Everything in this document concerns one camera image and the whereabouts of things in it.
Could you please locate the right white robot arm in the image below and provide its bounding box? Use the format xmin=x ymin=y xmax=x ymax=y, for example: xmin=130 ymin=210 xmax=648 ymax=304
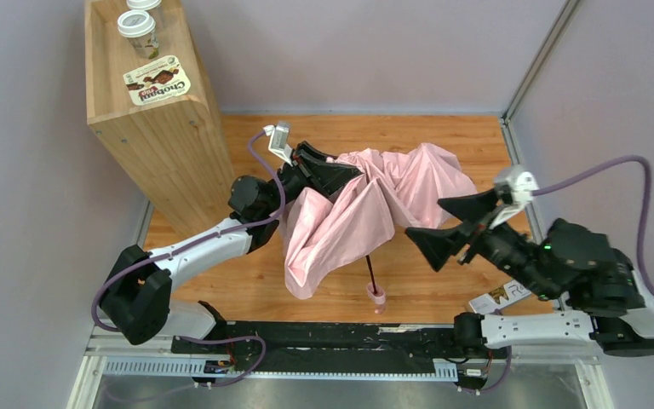
xmin=405 ymin=190 xmax=654 ymax=357

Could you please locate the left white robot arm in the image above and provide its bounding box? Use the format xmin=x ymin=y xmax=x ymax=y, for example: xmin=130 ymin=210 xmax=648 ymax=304
xmin=92 ymin=141 xmax=363 ymax=345

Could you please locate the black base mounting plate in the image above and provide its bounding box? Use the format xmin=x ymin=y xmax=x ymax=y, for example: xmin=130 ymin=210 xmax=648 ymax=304
xmin=171 ymin=321 xmax=507 ymax=371

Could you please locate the white slotted cable duct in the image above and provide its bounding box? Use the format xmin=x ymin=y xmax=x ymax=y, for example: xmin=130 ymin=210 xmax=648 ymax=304
xmin=102 ymin=356 xmax=458 ymax=382

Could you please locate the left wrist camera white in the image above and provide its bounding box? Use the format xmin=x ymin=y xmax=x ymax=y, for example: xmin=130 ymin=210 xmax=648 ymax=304
xmin=263 ymin=121 xmax=293 ymax=164

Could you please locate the paper cup with white lid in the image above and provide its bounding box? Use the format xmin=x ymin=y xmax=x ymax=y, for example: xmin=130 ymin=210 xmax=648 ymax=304
xmin=117 ymin=10 xmax=159 ymax=60

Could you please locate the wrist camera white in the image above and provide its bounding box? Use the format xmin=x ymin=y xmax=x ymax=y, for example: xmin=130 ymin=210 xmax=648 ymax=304
xmin=263 ymin=121 xmax=293 ymax=164
xmin=489 ymin=164 xmax=539 ymax=230

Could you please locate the Chobani yogurt container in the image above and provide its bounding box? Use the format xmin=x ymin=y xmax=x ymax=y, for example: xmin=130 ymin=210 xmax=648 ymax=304
xmin=123 ymin=55 xmax=191 ymax=107

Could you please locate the pink folding umbrella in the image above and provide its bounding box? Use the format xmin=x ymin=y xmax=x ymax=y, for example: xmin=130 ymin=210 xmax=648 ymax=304
xmin=279 ymin=143 xmax=477 ymax=299

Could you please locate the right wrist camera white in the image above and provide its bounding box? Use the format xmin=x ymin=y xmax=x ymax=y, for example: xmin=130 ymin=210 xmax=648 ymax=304
xmin=489 ymin=164 xmax=539 ymax=230

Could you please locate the white logo label plate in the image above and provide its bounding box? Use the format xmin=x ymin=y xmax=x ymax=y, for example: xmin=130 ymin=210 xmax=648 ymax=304
xmin=467 ymin=279 xmax=532 ymax=314

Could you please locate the wooden shelf box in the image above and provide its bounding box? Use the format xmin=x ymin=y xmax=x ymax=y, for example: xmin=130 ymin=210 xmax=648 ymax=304
xmin=84 ymin=1 xmax=235 ymax=238

